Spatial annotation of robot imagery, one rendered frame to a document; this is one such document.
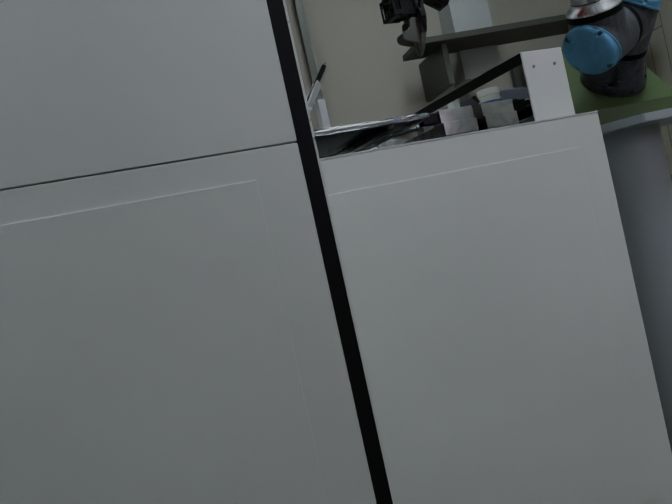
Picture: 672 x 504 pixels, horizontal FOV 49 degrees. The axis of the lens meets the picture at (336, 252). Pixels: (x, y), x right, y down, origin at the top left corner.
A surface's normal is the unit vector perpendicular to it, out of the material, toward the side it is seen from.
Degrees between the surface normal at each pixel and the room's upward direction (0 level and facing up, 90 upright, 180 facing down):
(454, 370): 90
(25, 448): 90
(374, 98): 90
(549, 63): 90
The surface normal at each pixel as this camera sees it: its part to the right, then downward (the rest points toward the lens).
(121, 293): 0.33, -0.07
